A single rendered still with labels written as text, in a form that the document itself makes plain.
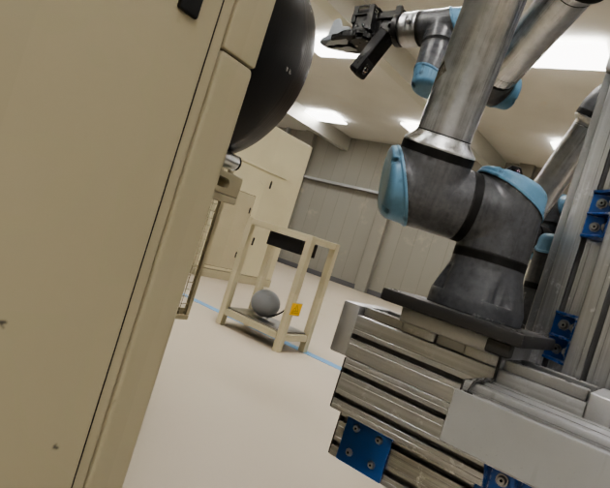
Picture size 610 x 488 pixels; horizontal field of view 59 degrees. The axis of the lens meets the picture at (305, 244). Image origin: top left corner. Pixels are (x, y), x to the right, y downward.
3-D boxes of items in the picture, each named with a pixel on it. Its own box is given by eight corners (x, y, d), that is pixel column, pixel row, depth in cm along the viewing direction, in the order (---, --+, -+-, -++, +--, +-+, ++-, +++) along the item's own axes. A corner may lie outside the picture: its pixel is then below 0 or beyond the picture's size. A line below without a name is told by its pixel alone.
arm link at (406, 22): (422, 52, 121) (410, 35, 114) (404, 54, 123) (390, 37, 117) (429, 21, 121) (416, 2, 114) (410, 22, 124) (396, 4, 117)
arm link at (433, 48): (467, 94, 108) (479, 46, 111) (414, 76, 108) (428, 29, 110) (452, 109, 116) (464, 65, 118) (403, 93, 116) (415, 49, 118)
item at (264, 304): (277, 352, 351) (313, 235, 351) (215, 321, 386) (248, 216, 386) (306, 352, 379) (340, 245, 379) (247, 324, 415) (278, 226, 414)
